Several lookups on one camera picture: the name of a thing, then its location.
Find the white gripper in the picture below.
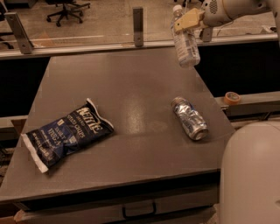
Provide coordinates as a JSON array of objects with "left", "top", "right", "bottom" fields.
[{"left": 173, "top": 0, "right": 234, "bottom": 33}]

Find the clear plastic water bottle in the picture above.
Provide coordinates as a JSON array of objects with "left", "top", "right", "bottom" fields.
[{"left": 171, "top": 4, "right": 200, "bottom": 68}]

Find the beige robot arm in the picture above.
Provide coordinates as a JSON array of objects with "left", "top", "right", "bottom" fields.
[{"left": 175, "top": 0, "right": 280, "bottom": 224}]

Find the orange tape roll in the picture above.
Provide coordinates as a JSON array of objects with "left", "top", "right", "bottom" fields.
[{"left": 224, "top": 92, "right": 241, "bottom": 105}]

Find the crushed silver blue can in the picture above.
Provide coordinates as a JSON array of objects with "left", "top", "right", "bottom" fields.
[{"left": 171, "top": 96, "right": 208, "bottom": 141}]

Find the black office chair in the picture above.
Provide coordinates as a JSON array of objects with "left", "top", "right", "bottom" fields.
[{"left": 45, "top": 0, "right": 91, "bottom": 27}]

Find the clear glass barrier panel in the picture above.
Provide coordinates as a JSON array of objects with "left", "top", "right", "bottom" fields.
[{"left": 0, "top": 0, "right": 280, "bottom": 51}]

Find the blue Kettle chips bag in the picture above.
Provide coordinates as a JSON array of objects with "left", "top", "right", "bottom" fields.
[{"left": 22, "top": 98, "right": 114, "bottom": 173}]

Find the right metal barrier bracket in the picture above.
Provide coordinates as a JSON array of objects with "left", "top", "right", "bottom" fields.
[{"left": 199, "top": 27, "right": 213, "bottom": 42}]

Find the metal barrier bracket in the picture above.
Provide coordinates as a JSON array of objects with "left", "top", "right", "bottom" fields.
[
  {"left": 199, "top": 27, "right": 213, "bottom": 42},
  {"left": 4, "top": 12, "right": 33, "bottom": 54},
  {"left": 133, "top": 7, "right": 144, "bottom": 47}
]

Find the middle metal barrier bracket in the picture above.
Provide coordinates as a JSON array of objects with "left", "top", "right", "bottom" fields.
[{"left": 133, "top": 7, "right": 144, "bottom": 47}]

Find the left metal barrier bracket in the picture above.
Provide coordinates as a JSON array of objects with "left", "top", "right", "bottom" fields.
[{"left": 4, "top": 12, "right": 33, "bottom": 54}]

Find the grey drawer with black handle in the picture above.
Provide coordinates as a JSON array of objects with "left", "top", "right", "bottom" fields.
[{"left": 14, "top": 185, "right": 219, "bottom": 224}]

